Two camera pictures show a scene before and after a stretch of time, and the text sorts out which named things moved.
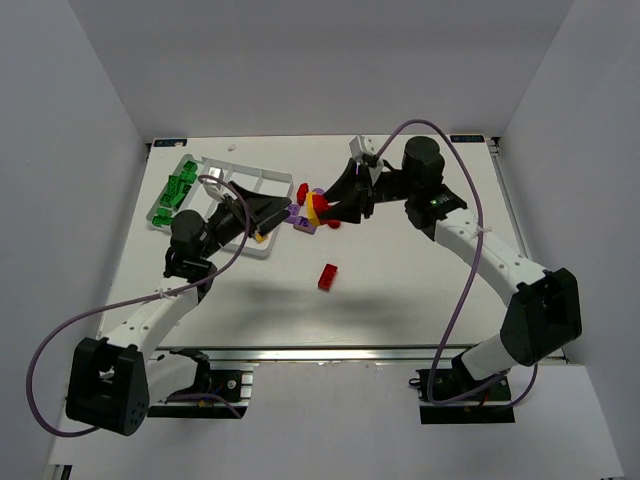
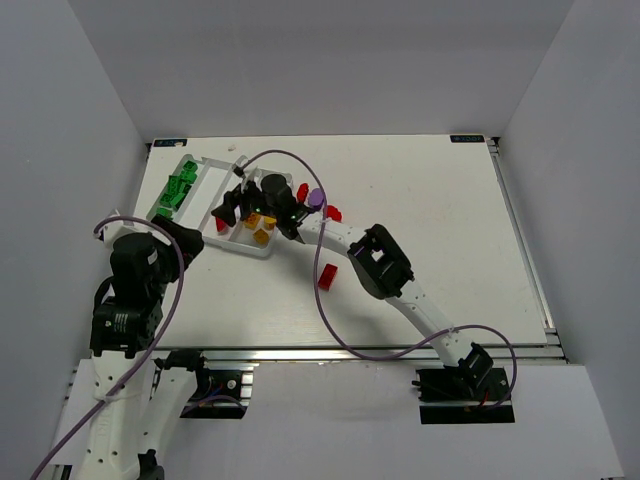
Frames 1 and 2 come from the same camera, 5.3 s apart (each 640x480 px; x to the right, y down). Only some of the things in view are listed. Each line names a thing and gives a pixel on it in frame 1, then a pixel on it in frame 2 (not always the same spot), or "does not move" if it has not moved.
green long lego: x=190 y=165 does not move
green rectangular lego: x=175 y=200 does not move
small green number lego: x=188 y=176 does not move
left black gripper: x=230 y=211 → x=181 y=235
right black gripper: x=368 y=187 → x=242 y=196
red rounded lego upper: x=301 y=193 does not move
